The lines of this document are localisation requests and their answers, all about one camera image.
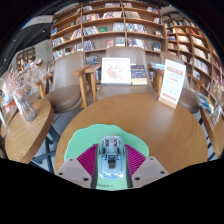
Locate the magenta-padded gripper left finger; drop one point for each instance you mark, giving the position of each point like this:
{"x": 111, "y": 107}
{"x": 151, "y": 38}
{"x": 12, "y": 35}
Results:
{"x": 87, "y": 160}

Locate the glass vase with pink flowers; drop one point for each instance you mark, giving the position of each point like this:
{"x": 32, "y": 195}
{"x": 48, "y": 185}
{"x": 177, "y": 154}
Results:
{"x": 28, "y": 111}

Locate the stack of colourful books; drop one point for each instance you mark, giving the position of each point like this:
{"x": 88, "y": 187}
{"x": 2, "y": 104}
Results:
{"x": 205, "y": 101}

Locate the curved wooden bookshelf with books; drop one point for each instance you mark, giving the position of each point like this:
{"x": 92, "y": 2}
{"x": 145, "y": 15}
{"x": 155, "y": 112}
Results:
{"x": 196, "y": 50}

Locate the ribboned vase with dried flowers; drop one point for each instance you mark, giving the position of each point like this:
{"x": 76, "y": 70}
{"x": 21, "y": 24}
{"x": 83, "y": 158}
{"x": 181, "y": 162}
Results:
{"x": 216, "y": 115}

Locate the white sign in wooden base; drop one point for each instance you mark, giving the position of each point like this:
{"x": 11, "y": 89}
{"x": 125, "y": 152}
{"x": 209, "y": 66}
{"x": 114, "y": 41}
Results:
{"x": 172, "y": 83}

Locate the green blob-shaped mouse pad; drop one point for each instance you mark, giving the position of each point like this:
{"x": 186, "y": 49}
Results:
{"x": 83, "y": 140}

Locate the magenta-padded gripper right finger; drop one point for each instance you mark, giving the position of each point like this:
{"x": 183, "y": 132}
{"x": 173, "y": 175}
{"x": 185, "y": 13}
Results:
{"x": 136, "y": 160}

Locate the stack of light blue books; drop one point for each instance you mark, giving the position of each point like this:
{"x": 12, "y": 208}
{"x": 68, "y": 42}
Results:
{"x": 157, "y": 66}

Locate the wide wooden bookshelf with books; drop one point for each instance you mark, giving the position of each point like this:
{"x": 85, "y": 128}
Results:
{"x": 100, "y": 30}

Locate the round wooden side table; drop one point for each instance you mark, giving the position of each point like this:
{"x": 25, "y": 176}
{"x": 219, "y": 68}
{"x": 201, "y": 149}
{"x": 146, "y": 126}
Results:
{"x": 26, "y": 136}
{"x": 215, "y": 136}

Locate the white framed picture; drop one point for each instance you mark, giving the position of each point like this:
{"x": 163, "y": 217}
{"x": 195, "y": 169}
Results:
{"x": 116, "y": 70}

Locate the taupe armchair with wooden arms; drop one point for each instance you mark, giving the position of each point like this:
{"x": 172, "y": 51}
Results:
{"x": 65, "y": 73}
{"x": 123, "y": 51}
{"x": 190, "y": 98}

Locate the small distant wooden bookshelf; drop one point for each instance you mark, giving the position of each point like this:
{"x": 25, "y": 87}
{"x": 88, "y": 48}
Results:
{"x": 26, "y": 56}

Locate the dark-covered book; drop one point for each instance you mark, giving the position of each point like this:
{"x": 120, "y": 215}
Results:
{"x": 138, "y": 75}

